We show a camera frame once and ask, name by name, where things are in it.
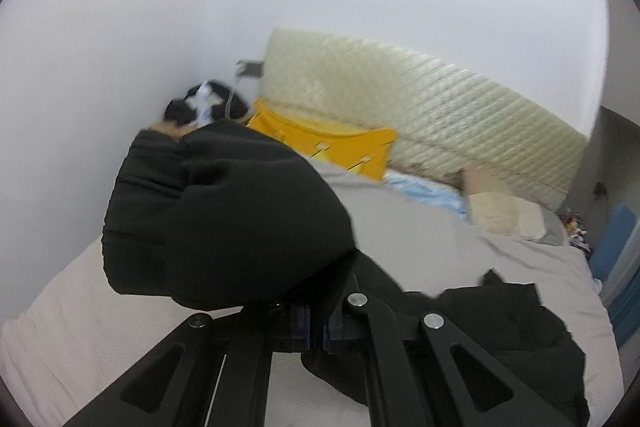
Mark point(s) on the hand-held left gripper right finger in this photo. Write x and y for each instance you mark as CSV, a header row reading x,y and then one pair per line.
x,y
334,330

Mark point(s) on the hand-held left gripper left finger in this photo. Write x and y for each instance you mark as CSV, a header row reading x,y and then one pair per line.
x,y
299,326

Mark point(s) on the black garment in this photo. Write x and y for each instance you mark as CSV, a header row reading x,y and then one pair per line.
x,y
225,217

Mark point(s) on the beige bed sheet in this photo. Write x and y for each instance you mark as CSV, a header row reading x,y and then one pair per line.
x,y
430,247

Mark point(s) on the light blue cloth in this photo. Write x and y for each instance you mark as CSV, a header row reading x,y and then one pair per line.
x,y
425,194

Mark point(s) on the yellow pillow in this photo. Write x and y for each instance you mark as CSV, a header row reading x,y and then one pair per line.
x,y
330,142

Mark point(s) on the beige pillow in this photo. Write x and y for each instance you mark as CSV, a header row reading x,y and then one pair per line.
x,y
500,207

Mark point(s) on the cream quilted headboard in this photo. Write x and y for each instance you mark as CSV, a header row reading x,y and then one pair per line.
x,y
425,117

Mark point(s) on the black and white plush toy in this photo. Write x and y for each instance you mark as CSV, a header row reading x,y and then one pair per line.
x,y
205,104

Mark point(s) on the blue board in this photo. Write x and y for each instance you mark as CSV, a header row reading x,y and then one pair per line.
x,y
617,232

